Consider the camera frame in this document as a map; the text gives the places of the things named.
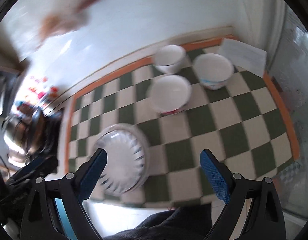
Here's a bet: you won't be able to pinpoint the folded white cloth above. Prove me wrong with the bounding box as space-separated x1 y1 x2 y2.
217 38 267 78

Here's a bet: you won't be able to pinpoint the black frying pan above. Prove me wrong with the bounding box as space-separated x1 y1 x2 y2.
26 107 46 155

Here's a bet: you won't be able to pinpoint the white plate blue stripes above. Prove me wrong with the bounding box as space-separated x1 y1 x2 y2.
93 123 150 197

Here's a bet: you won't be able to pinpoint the steel cooking pot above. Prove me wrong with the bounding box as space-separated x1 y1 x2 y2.
2 114 27 155

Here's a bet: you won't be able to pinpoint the hanging clear plastic bag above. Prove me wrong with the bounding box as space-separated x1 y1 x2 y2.
38 0 99 47

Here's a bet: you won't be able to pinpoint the white bowl red flowers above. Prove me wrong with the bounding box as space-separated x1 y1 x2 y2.
147 75 192 115

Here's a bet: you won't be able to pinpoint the green white checkered mat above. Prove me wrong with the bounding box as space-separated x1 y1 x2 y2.
64 57 300 207

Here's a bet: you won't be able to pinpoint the white bowl coloured dots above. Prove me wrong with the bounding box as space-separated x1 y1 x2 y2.
193 53 234 90

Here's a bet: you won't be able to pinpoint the colourful condiment items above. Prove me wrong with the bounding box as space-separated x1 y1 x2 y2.
13 76 59 113

